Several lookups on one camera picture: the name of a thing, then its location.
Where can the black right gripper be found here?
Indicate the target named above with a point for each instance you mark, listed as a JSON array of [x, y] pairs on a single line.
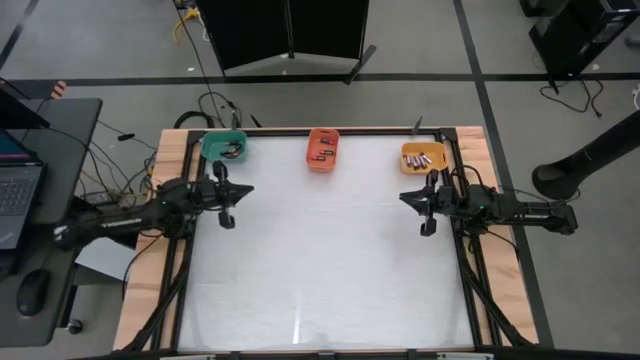
[[450, 201]]

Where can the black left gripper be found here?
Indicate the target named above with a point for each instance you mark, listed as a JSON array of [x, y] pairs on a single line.
[[206, 194]]

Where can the red and black battery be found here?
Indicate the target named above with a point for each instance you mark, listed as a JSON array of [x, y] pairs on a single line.
[[326, 152], [327, 141], [318, 158]]

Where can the orange plastic bin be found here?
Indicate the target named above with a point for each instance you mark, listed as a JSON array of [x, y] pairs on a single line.
[[315, 145]]

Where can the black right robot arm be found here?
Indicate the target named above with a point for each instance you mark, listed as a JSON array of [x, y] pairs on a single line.
[[530, 216]]

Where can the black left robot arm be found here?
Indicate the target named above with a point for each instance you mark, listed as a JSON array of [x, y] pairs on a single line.
[[122, 223]]

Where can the yellow plastic bin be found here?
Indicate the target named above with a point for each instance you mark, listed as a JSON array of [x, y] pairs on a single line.
[[437, 160]]

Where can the teal plastic bin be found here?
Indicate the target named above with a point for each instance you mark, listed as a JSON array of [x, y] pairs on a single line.
[[207, 142]]

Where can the black clamp lever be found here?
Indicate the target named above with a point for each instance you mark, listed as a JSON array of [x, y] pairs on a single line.
[[417, 127], [234, 122]]

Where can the small black floor object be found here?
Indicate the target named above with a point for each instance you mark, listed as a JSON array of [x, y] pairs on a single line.
[[126, 136]]

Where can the black cylindrical stand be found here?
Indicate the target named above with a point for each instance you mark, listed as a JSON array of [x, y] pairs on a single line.
[[555, 180]]

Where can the white sheet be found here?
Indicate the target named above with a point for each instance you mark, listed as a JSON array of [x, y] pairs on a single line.
[[107, 260]]

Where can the black desk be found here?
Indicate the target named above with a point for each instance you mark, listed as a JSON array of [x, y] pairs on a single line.
[[70, 150]]

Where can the black folding screen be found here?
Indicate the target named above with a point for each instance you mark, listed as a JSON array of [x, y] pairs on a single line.
[[250, 30]]

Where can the black caster wheel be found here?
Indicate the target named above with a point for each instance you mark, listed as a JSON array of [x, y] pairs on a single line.
[[75, 327]]

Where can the orange white striped object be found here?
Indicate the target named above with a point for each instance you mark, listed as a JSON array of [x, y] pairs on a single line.
[[59, 90]]

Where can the dark laptop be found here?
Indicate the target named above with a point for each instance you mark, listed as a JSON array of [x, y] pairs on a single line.
[[17, 200]]

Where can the black computer mouse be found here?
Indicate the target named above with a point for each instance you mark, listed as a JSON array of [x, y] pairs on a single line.
[[32, 292]]

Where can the black equipment cabinet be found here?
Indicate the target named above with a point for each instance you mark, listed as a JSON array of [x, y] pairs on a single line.
[[575, 35]]

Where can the black flat panel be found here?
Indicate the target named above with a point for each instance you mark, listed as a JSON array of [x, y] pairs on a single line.
[[15, 112]]

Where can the black aluminium table frame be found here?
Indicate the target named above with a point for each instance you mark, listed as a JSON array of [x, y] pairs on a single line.
[[280, 132]]

